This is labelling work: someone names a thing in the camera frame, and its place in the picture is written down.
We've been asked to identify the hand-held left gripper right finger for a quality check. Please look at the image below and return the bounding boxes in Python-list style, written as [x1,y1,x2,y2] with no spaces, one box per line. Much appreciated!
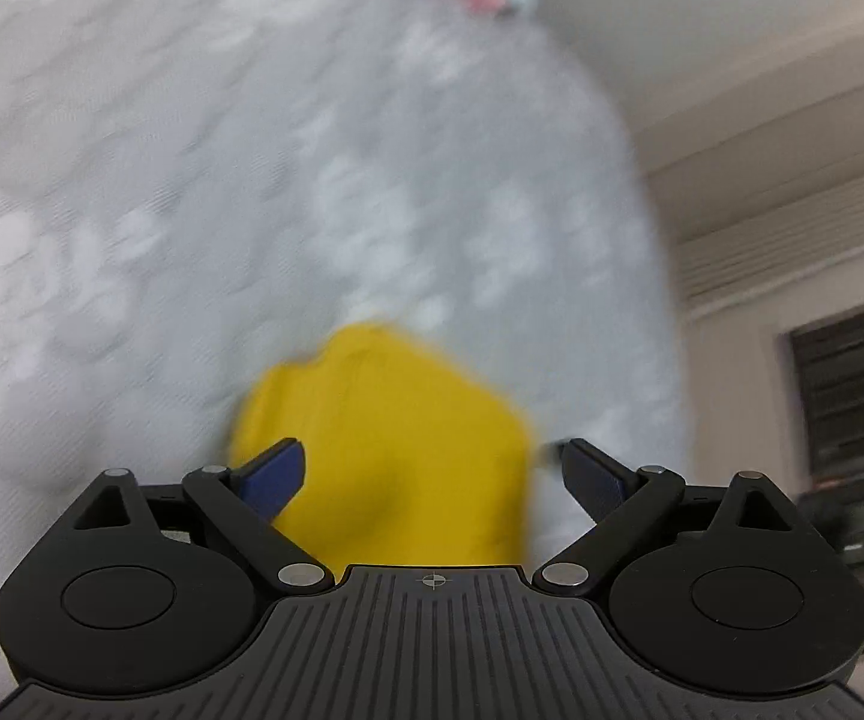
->
[537,437,804,595]

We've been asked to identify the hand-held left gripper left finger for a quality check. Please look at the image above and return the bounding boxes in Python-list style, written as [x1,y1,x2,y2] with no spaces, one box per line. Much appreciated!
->
[72,437,335,595]

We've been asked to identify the yellow cloth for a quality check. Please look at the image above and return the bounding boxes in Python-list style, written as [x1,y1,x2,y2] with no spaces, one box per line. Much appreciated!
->
[229,321,534,569]

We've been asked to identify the white ribbed panel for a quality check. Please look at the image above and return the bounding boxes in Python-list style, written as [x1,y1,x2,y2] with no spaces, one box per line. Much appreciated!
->
[676,165,864,316]

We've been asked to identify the grey floral quilt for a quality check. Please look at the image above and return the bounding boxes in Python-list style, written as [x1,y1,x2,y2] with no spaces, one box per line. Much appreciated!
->
[0,0,692,720]

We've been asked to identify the dark shelf unit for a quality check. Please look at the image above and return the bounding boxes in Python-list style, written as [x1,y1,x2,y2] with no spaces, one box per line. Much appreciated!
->
[781,292,864,653]

